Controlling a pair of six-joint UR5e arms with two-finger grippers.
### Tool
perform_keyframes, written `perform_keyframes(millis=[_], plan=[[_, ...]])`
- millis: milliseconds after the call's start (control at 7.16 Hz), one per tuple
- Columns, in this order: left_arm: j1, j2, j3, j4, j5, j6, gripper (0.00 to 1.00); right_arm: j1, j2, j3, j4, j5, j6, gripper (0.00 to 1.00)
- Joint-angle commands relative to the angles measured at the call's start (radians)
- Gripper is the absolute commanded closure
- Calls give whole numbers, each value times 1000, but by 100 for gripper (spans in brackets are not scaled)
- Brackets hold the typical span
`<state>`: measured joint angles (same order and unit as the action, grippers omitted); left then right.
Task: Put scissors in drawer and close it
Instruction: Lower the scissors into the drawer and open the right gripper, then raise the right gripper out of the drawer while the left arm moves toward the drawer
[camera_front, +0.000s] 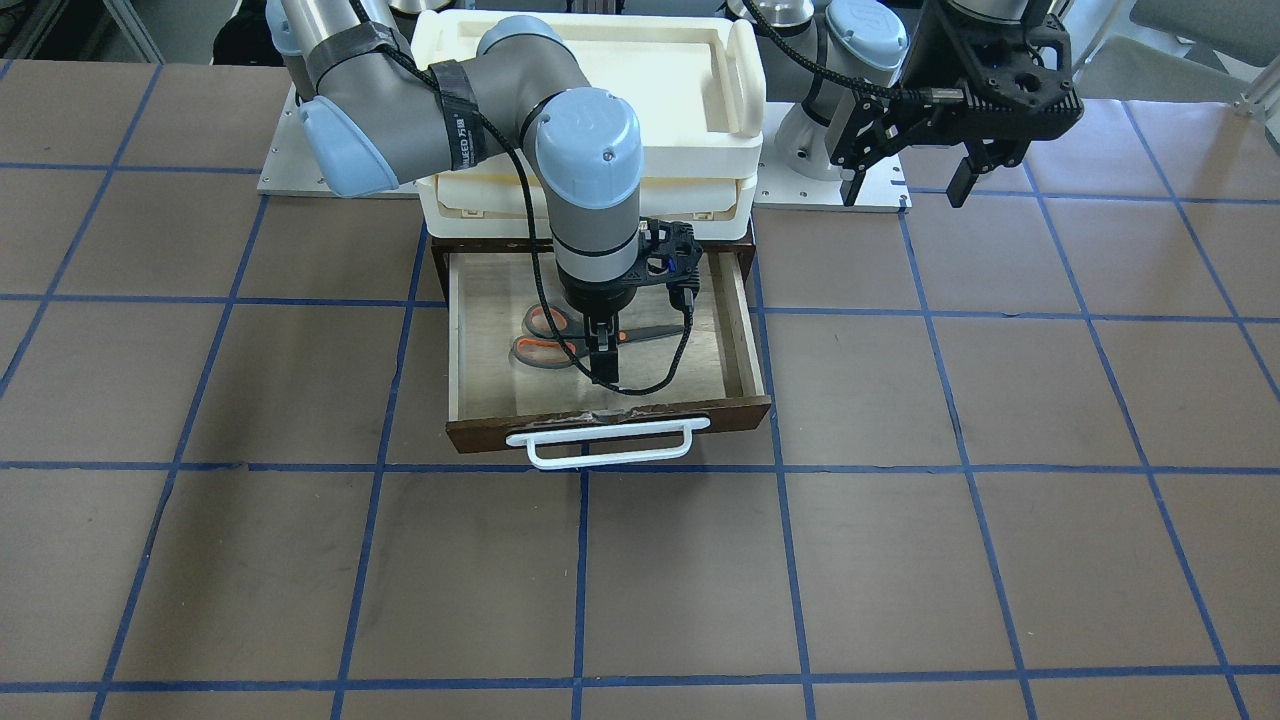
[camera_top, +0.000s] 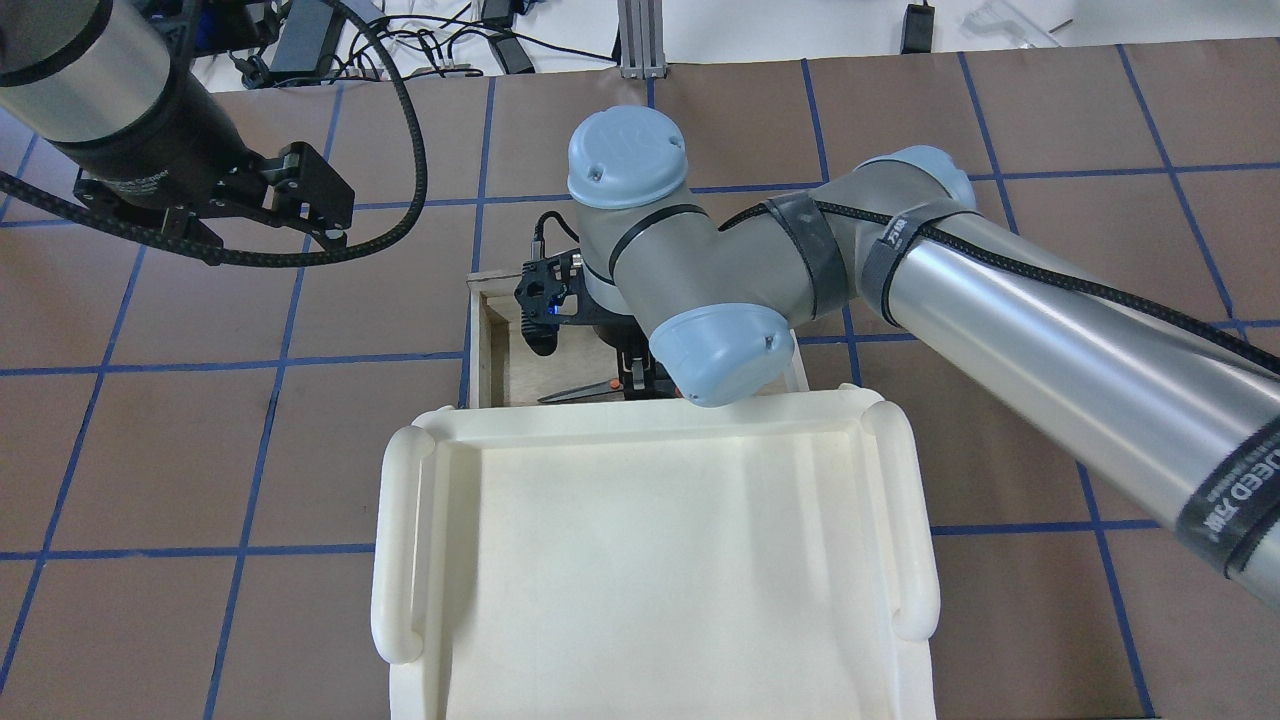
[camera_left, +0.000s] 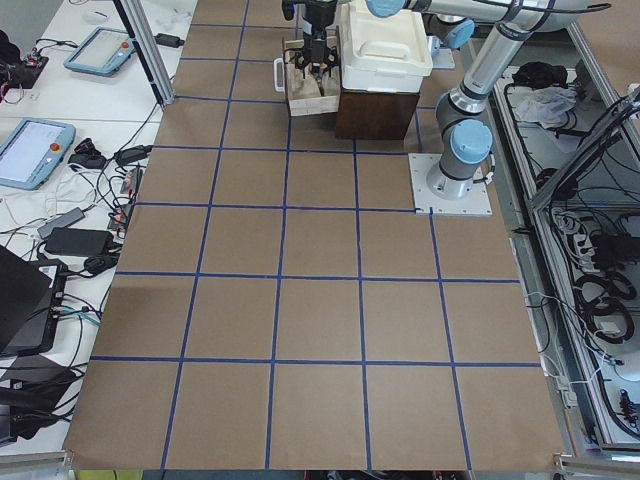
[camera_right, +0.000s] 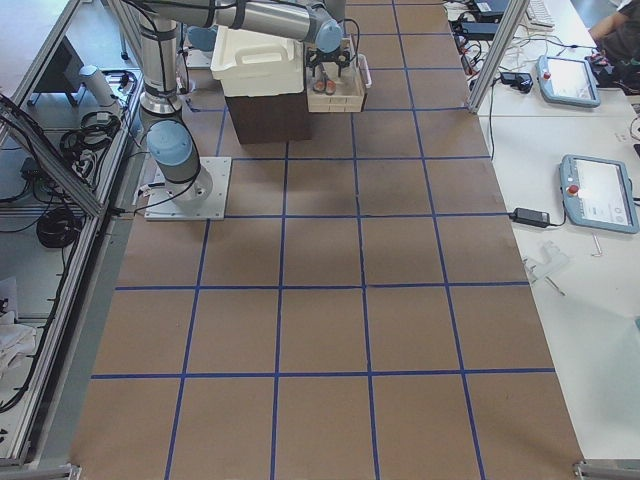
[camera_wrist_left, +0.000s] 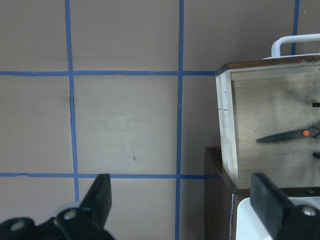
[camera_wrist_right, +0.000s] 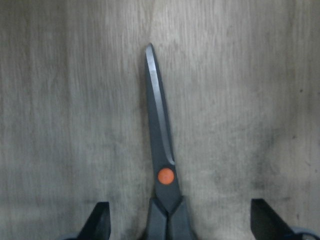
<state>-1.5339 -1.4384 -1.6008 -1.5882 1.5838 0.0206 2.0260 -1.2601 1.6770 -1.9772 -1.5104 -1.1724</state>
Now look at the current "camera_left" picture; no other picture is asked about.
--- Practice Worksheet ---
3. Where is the white plastic tray bin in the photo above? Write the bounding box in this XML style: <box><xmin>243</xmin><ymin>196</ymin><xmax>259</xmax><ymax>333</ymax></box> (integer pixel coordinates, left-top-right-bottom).
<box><xmin>338</xmin><ymin>1</ymin><xmax>433</xmax><ymax>93</ymax></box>

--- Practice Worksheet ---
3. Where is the black power adapter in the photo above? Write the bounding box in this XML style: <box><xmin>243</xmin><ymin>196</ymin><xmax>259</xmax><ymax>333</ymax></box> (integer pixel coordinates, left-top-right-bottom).
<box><xmin>154</xmin><ymin>33</ymin><xmax>185</xmax><ymax>48</ymax></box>

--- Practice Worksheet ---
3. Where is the dark brown drawer cabinet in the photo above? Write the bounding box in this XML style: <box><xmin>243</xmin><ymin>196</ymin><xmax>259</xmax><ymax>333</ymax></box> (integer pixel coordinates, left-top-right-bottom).
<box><xmin>334</xmin><ymin>89</ymin><xmax>420</xmax><ymax>140</ymax></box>

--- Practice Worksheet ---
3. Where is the wooden drawer with white handle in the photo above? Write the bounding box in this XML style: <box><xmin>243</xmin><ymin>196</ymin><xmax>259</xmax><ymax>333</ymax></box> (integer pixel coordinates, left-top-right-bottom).
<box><xmin>273</xmin><ymin>39</ymin><xmax>341</xmax><ymax>117</ymax></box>

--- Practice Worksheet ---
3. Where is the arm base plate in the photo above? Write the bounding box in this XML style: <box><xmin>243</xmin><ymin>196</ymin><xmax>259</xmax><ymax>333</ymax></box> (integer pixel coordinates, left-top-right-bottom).
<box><xmin>426</xmin><ymin>36</ymin><xmax>455</xmax><ymax>70</ymax></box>
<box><xmin>408</xmin><ymin>153</ymin><xmax>492</xmax><ymax>217</ymax></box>

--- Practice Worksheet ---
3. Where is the near teach pendant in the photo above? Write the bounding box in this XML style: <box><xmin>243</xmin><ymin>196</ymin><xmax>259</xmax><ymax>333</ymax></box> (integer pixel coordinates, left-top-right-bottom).
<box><xmin>1</xmin><ymin>117</ymin><xmax>76</xmax><ymax>191</ymax></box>

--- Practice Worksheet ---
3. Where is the aluminium frame post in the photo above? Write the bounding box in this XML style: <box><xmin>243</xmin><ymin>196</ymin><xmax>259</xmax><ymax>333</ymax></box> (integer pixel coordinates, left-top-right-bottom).
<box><xmin>113</xmin><ymin>0</ymin><xmax>175</xmax><ymax>108</ymax></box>

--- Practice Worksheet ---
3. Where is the black power brick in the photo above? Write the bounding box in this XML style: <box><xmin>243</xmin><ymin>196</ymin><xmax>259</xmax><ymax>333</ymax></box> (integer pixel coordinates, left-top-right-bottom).
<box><xmin>44</xmin><ymin>228</ymin><xmax>114</xmax><ymax>257</ymax></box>

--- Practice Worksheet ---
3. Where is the teach pendant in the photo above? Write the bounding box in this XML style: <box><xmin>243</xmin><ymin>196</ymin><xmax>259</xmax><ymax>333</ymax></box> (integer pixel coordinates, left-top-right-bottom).
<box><xmin>1</xmin><ymin>117</ymin><xmax>76</xmax><ymax>191</ymax></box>
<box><xmin>63</xmin><ymin>27</ymin><xmax>135</xmax><ymax>77</ymax></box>

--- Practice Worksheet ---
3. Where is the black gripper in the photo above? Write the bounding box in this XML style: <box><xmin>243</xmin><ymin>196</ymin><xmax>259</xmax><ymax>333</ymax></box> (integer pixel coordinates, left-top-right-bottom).
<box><xmin>291</xmin><ymin>0</ymin><xmax>334</xmax><ymax>96</ymax></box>

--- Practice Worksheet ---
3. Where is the far teach pendant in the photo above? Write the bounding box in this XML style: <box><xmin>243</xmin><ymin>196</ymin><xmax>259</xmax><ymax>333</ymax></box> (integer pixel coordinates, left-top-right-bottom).
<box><xmin>63</xmin><ymin>27</ymin><xmax>135</xmax><ymax>77</ymax></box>

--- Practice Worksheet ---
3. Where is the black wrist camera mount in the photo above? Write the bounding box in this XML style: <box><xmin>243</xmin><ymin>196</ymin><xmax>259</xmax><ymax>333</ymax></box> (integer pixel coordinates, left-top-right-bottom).
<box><xmin>281</xmin><ymin>0</ymin><xmax>299</xmax><ymax>21</ymax></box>

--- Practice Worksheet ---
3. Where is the black laptop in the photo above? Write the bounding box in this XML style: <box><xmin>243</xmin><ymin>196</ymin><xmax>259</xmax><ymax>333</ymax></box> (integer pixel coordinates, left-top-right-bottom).
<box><xmin>1</xmin><ymin>247</ymin><xmax>68</xmax><ymax>358</ymax></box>

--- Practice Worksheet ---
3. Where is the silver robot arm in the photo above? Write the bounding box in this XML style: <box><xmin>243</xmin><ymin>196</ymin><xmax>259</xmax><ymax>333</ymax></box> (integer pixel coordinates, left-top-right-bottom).
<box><xmin>366</xmin><ymin>1</ymin><xmax>609</xmax><ymax>201</ymax></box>

